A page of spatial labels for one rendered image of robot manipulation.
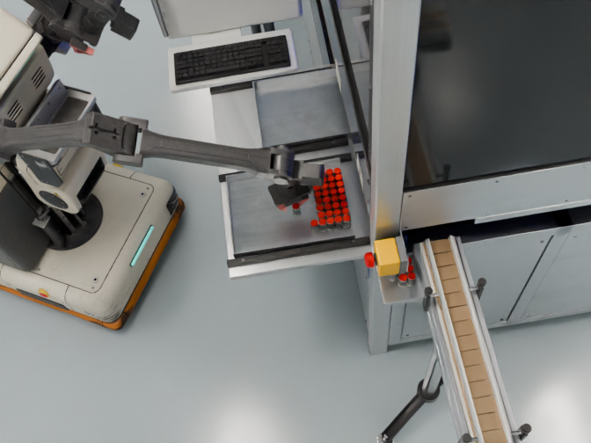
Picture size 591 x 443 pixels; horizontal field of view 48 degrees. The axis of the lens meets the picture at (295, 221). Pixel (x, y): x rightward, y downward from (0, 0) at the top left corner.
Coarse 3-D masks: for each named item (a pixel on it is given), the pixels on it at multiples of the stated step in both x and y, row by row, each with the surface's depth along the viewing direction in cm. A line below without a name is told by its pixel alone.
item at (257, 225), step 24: (240, 192) 196; (264, 192) 195; (312, 192) 194; (240, 216) 192; (264, 216) 191; (288, 216) 191; (312, 216) 190; (240, 240) 188; (264, 240) 188; (288, 240) 187; (312, 240) 186; (336, 240) 183
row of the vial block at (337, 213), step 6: (330, 174) 191; (330, 180) 190; (330, 186) 189; (330, 192) 188; (336, 192) 188; (330, 198) 191; (336, 198) 187; (336, 204) 186; (336, 210) 185; (336, 216) 184; (336, 222) 184; (342, 222) 185; (336, 228) 187
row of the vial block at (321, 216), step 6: (312, 186) 192; (318, 186) 189; (318, 192) 188; (318, 198) 187; (318, 204) 187; (318, 210) 185; (324, 210) 187; (318, 216) 185; (324, 216) 184; (318, 222) 188; (324, 222) 183; (324, 228) 185
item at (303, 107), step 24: (312, 72) 211; (264, 96) 213; (288, 96) 212; (312, 96) 211; (336, 96) 210; (264, 120) 208; (288, 120) 207; (312, 120) 206; (336, 120) 205; (264, 144) 204; (288, 144) 200
